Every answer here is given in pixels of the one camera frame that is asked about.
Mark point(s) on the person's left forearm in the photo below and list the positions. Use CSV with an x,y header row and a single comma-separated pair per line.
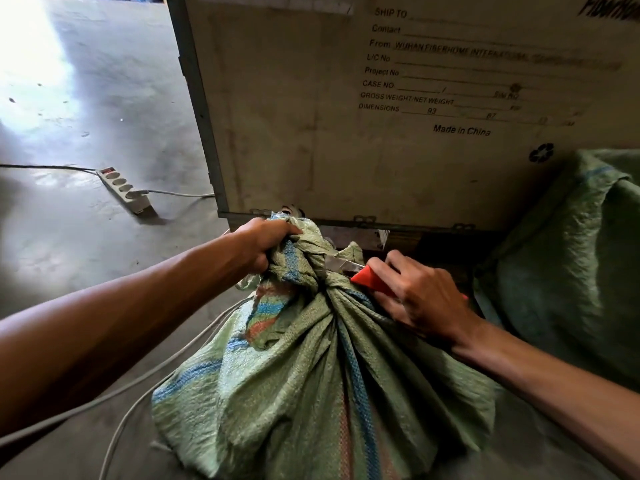
x,y
107,334

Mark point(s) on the green striped woven sack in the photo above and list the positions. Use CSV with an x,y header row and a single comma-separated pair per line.
x,y
320,374

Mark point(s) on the plain green woven sack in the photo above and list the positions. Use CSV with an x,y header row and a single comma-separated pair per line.
x,y
570,264

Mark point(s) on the person's left hand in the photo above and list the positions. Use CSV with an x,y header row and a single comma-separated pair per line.
x,y
257,240

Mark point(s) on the large wooden shipping crate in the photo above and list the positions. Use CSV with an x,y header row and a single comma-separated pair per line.
x,y
400,109

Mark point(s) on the white power strip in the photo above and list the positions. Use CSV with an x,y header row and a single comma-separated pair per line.
x,y
124,189

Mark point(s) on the person's right forearm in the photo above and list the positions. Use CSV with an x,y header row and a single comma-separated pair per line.
x,y
555,392

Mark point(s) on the person's right hand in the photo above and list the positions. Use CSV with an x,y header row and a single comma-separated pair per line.
x,y
430,297

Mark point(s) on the person's left fingers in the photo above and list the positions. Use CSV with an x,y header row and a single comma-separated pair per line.
x,y
285,232

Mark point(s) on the person's right thumb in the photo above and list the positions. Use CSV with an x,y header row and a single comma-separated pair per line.
x,y
382,270

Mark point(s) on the red utility knife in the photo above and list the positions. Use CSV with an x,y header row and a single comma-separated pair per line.
x,y
371,279

